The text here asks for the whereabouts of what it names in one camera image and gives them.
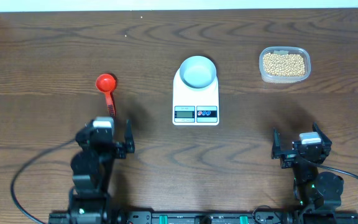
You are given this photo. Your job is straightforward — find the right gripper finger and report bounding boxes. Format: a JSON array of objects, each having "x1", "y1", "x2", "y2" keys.
[
  {"x1": 271, "y1": 128, "x2": 281, "y2": 159},
  {"x1": 312, "y1": 122, "x2": 332, "y2": 145}
]

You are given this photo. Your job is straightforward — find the red plastic measuring scoop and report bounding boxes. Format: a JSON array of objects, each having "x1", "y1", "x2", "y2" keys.
[{"x1": 95, "y1": 73, "x2": 116, "y2": 117}]

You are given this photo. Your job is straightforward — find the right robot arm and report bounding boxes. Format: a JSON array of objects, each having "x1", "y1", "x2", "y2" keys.
[{"x1": 271, "y1": 123, "x2": 344, "y2": 223}]

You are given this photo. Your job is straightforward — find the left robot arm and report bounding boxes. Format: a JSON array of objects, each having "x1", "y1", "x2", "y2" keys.
[{"x1": 68, "y1": 117, "x2": 135, "y2": 223}]

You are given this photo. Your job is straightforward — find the white digital kitchen scale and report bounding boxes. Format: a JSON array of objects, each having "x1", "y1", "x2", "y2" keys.
[{"x1": 172, "y1": 68, "x2": 220, "y2": 126}]

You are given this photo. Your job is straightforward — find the pale grey round bowl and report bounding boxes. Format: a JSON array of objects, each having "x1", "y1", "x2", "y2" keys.
[{"x1": 179, "y1": 55, "x2": 217, "y2": 88}]

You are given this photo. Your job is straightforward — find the clear plastic container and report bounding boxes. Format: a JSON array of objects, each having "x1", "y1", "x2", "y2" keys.
[{"x1": 259, "y1": 46, "x2": 311, "y2": 84}]

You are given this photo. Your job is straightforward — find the soybeans in container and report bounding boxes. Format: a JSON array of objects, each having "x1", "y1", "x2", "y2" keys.
[{"x1": 262, "y1": 53, "x2": 306, "y2": 77}]

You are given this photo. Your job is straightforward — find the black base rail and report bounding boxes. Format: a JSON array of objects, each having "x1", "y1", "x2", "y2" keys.
[{"x1": 48, "y1": 210, "x2": 358, "y2": 224}]

